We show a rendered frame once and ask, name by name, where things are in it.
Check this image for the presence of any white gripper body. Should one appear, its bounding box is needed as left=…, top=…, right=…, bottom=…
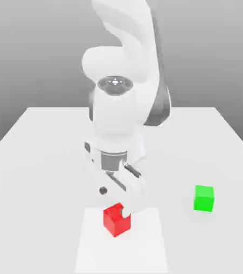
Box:
left=92, top=164, right=147, bottom=211

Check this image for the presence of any small red cube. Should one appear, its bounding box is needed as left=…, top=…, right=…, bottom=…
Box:
left=103, top=202, right=132, bottom=238

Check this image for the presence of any small green cube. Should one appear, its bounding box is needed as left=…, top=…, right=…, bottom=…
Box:
left=193, top=185, right=215, bottom=213

